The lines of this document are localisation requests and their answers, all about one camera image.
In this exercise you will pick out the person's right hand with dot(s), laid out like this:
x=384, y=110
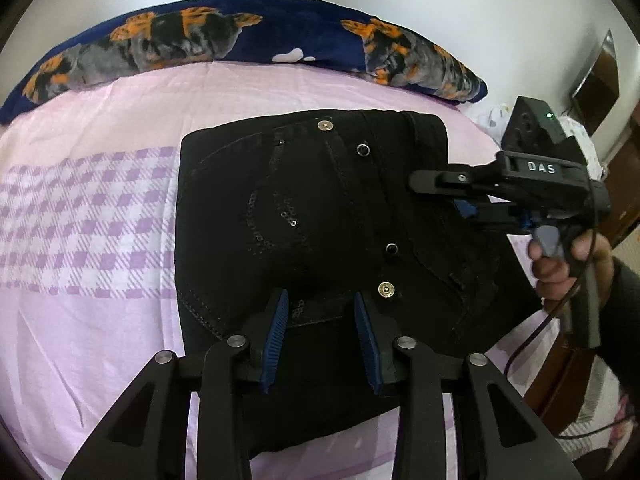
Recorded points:
x=550, y=275

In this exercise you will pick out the purple checked bed sheet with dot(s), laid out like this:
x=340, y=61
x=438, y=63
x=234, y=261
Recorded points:
x=100, y=210

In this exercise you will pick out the white dotted cloth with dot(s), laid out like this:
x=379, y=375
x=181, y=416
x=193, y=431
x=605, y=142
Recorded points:
x=492, y=117

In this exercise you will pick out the person's right forearm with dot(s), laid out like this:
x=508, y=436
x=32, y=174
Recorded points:
x=625, y=320

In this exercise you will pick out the metal framed panel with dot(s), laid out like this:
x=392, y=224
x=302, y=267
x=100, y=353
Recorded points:
x=600, y=85

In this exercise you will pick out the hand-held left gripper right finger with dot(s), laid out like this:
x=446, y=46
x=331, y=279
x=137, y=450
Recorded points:
x=367, y=340

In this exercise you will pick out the wooden bed frame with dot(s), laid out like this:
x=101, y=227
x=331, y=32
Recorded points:
x=560, y=375

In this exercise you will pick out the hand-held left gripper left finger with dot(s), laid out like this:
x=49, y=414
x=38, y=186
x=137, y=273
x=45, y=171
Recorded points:
x=277, y=330

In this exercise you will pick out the floral light cloth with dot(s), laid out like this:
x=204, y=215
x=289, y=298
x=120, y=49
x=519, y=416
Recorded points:
x=595, y=410

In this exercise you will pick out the navy dog-print pillow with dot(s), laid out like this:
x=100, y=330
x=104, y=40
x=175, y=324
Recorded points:
x=300, y=30

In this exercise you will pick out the black pants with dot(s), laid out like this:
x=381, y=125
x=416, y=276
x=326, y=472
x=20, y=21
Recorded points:
x=310, y=200

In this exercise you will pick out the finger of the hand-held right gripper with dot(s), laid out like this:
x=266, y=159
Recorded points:
x=440, y=180
x=467, y=208

